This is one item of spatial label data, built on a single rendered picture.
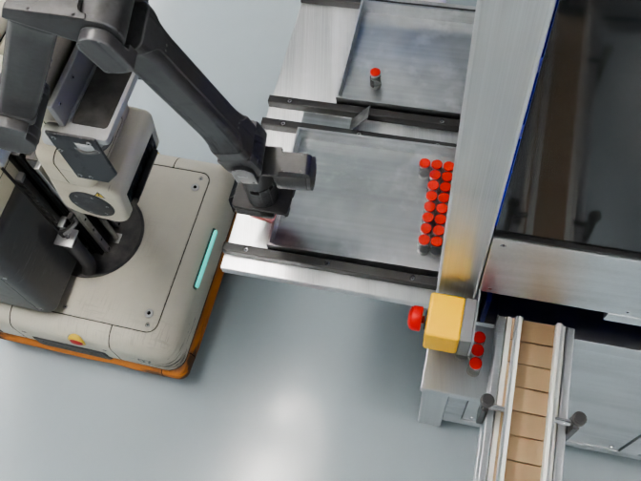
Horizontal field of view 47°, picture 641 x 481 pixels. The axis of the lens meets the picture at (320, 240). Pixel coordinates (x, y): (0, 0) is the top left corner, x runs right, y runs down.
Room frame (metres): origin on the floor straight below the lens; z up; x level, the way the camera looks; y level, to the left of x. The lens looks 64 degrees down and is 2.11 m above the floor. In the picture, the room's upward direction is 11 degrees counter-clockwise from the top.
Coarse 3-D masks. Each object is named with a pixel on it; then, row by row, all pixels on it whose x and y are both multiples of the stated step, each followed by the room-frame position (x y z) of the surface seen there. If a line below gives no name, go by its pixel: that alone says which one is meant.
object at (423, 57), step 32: (384, 32) 1.07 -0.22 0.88; (416, 32) 1.05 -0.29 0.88; (448, 32) 1.04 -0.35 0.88; (352, 64) 1.00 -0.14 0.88; (384, 64) 0.99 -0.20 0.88; (416, 64) 0.97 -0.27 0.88; (448, 64) 0.95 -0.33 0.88; (352, 96) 0.92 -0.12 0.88; (384, 96) 0.91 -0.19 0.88; (416, 96) 0.89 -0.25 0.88; (448, 96) 0.87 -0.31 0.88
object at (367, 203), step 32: (320, 160) 0.79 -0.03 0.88; (352, 160) 0.77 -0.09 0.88; (384, 160) 0.76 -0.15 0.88; (416, 160) 0.74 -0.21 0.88; (448, 160) 0.73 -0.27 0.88; (320, 192) 0.71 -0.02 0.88; (352, 192) 0.70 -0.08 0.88; (384, 192) 0.69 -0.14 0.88; (416, 192) 0.67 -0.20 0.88; (288, 224) 0.66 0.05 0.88; (320, 224) 0.65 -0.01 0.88; (352, 224) 0.63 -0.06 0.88; (384, 224) 0.62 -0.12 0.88; (416, 224) 0.61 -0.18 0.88; (320, 256) 0.57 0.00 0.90; (352, 256) 0.55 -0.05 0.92; (384, 256) 0.56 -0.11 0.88; (416, 256) 0.54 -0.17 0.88
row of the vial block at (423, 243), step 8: (440, 160) 0.70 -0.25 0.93; (432, 168) 0.69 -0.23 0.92; (440, 168) 0.69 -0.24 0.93; (432, 176) 0.68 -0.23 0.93; (440, 176) 0.67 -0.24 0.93; (432, 184) 0.66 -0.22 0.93; (432, 192) 0.64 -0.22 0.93; (432, 200) 0.63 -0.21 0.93; (424, 208) 0.61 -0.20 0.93; (432, 208) 0.61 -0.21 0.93; (424, 216) 0.60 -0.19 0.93; (432, 216) 0.59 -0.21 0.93; (424, 224) 0.58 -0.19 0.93; (432, 224) 0.59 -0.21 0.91; (424, 232) 0.57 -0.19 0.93; (424, 240) 0.55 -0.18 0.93; (424, 248) 0.54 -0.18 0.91
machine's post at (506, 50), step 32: (480, 0) 0.43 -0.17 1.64; (512, 0) 0.42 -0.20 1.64; (544, 0) 0.41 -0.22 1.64; (480, 32) 0.43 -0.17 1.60; (512, 32) 0.42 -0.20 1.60; (544, 32) 0.41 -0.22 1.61; (480, 64) 0.43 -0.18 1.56; (512, 64) 0.41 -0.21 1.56; (480, 96) 0.42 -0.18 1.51; (512, 96) 0.41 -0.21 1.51; (480, 128) 0.42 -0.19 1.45; (512, 128) 0.41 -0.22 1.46; (480, 160) 0.42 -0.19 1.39; (512, 160) 0.41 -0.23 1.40; (480, 192) 0.42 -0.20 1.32; (448, 224) 0.43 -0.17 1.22; (480, 224) 0.41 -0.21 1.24; (448, 256) 0.43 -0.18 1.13; (480, 256) 0.41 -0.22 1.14; (448, 288) 0.42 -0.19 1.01
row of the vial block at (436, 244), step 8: (448, 168) 0.68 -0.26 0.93; (448, 176) 0.67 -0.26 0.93; (448, 184) 0.65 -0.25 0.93; (440, 192) 0.65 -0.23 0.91; (448, 192) 0.64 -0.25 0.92; (440, 200) 0.62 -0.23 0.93; (440, 208) 0.61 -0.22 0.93; (440, 216) 0.59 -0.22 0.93; (440, 224) 0.58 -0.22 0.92; (432, 232) 0.57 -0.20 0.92; (440, 232) 0.56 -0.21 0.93; (432, 240) 0.55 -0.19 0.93; (440, 240) 0.54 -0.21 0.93; (432, 248) 0.54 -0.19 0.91; (440, 248) 0.53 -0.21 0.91; (432, 256) 0.54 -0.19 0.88
